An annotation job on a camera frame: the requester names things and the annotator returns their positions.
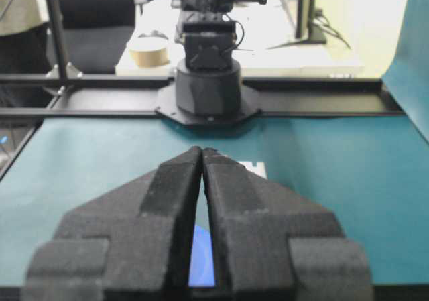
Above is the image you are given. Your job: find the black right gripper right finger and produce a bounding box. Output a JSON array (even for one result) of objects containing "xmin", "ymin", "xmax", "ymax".
[{"xmin": 202, "ymin": 148, "xmax": 373, "ymax": 300}]

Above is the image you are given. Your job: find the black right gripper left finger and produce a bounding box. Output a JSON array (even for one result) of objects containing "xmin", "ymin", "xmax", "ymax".
[{"xmin": 21, "ymin": 147, "xmax": 202, "ymax": 300}]

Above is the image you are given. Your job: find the large blue plastic gear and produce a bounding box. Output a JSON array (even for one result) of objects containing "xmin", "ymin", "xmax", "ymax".
[{"xmin": 188, "ymin": 225, "xmax": 215, "ymax": 288}]

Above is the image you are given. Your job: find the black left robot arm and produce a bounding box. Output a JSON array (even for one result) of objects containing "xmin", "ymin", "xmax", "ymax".
[{"xmin": 149, "ymin": 0, "xmax": 267, "ymax": 127}]

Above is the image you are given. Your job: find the white marker with black dot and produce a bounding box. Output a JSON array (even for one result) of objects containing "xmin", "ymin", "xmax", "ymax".
[{"xmin": 239, "ymin": 161, "xmax": 267, "ymax": 178}]

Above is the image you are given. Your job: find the brown tape roll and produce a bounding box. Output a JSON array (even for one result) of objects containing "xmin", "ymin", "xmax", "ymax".
[{"xmin": 127, "ymin": 36, "xmax": 169, "ymax": 68}]

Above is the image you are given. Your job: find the black office chair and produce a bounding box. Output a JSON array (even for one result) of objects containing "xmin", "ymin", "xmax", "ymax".
[{"xmin": 58, "ymin": 0, "xmax": 136, "ymax": 74}]

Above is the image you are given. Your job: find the black monitor stand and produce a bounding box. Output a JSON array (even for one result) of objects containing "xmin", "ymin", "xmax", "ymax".
[{"xmin": 268, "ymin": 0, "xmax": 326, "ymax": 50}]

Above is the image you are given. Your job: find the black aluminium frame rail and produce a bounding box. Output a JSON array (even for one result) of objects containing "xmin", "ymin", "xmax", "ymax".
[{"xmin": 0, "ymin": 74, "xmax": 406, "ymax": 181}]

